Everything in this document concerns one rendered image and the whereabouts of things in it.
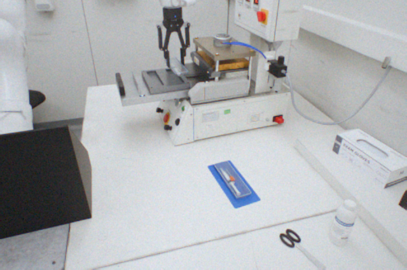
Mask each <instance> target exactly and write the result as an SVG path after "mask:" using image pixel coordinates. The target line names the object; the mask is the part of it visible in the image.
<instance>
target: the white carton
mask: <svg viewBox="0 0 407 270"><path fill-rule="evenodd" d="M333 152H335V153H337V154H338V155H339V156H340V157H342V158H343V159H344V160H345V161H347V162H348V163H350V164H351V165H352V166H354V167H355V168H357V169H358V170H359V171H360V172H362V173H363V174H365V175H366V176H367V177H369V178H370V179H371V180H372V181H373V182H374V183H377V184H378V185H379V186H381V187H382V188H384V189H385V188H387V187H389V186H392V185H394V184H399V183H401V182H404V181H405V180H407V157H406V156H405V155H403V154H402V153H400V152H397V151H396V150H394V149H393V148H391V147H389V146H388V145H386V144H385V143H383V142H382V141H380V140H378V139H377V138H375V137H372V136H371V135H370V134H368V133H366V132H364V131H363V130H361V129H360V128H359V129H356V130H352V131H350V132H345V133H341V134H339V135H337V136H336V139H335V143H334V146H333Z"/></svg>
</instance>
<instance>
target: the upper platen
mask: <svg viewBox="0 0 407 270"><path fill-rule="evenodd" d="M197 53H198V54H199V55H200V56H201V57H202V59H203V60H205V61H206V62H207V63H208V64H209V65H210V66H211V67H213V70H215V61H214V60H213V59H211V57H209V56H208V55H207V54H206V53H205V52H203V51H202V50H200V51H197ZM248 63H249V61H248V60H247V59H246V58H235V59H230V60H219V71H220V74H226V73H232V72H240V71H247V70H248Z"/></svg>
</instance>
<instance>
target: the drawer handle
mask: <svg viewBox="0 0 407 270"><path fill-rule="evenodd" d="M115 76H116V82H117V83H118V88H119V91H120V95H126V93H125V87H124V84H123V80H122V78H121V75H120V73H116V74H115Z"/></svg>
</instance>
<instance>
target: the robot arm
mask: <svg viewBox="0 0 407 270"><path fill-rule="evenodd" d="M159 2H160V5H161V6H164V7H163V8H162V10H163V22H162V24H159V25H158V24H157V25H156V28H157V30H158V48H159V49H160V50H161V51H163V57H164V59H166V60H167V67H168V68H170V51H169V50H168V46H169V41H170V35H171V33H172V32H177V35H178V37H179V40H180V43H181V46H182V48H180V53H181V63H182V64H183V65H185V63H184V58H185V57H186V50H187V47H190V33H189V28H190V23H189V22H184V20H183V8H182V7H189V6H192V5H194V4H195V3H196V0H159ZM26 21H27V1H26V0H0V134H5V133H13V132H21V131H26V130H33V126H32V119H33V114H32V106H30V105H29V85H28V79H27V68H28V65H29V50H28V40H27V24H26ZM183 24H184V27H185V36H186V44H185V43H184V39H183V35H182V32H181V27H182V26H183ZM163 26H164V27H165V28H166V35H165V42H164V45H163V43H162V29H163Z"/></svg>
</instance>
